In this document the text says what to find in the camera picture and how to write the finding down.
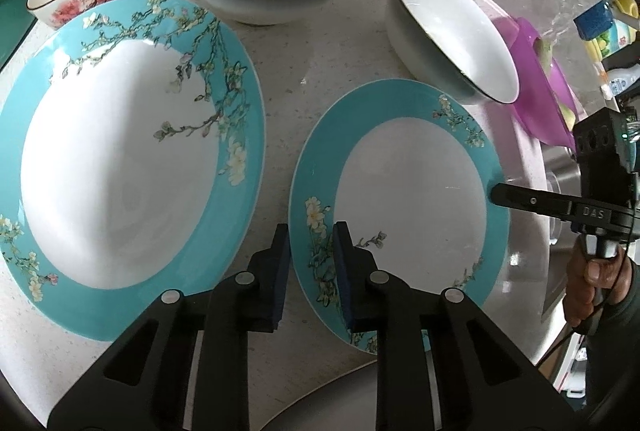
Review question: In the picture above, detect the plain white bowl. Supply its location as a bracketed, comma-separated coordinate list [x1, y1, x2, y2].
[189, 0, 351, 27]

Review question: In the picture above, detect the clear plastic bottle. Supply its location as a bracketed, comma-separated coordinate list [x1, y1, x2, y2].
[597, 61, 640, 99]

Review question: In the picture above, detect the white bowl with black rim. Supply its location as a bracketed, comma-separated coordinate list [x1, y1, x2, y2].
[385, 0, 521, 106]

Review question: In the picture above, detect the blue sponge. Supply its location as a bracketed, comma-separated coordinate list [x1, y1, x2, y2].
[574, 1, 616, 39]

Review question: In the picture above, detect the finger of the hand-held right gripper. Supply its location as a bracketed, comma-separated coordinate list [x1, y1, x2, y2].
[487, 181, 571, 219]

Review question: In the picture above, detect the yellow plastic container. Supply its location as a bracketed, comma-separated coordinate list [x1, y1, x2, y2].
[612, 0, 640, 21]

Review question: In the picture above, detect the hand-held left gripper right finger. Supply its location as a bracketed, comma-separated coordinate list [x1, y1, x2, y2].
[333, 221, 581, 431]

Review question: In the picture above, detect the purple plastic colander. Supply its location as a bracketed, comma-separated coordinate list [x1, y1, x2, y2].
[492, 16, 578, 147]

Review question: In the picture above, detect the person's right hand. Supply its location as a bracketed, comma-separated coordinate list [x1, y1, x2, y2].
[562, 245, 637, 337]

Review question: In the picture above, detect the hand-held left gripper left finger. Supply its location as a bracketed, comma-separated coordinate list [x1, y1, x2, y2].
[47, 223, 293, 431]

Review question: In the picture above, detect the large turquoise floral plate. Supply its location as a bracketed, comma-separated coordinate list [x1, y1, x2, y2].
[0, 0, 266, 343]

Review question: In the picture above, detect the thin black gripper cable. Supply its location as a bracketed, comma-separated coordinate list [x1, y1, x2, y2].
[537, 256, 632, 364]

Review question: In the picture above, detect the small turquoise floral plate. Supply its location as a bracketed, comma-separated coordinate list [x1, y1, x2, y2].
[288, 78, 511, 354]

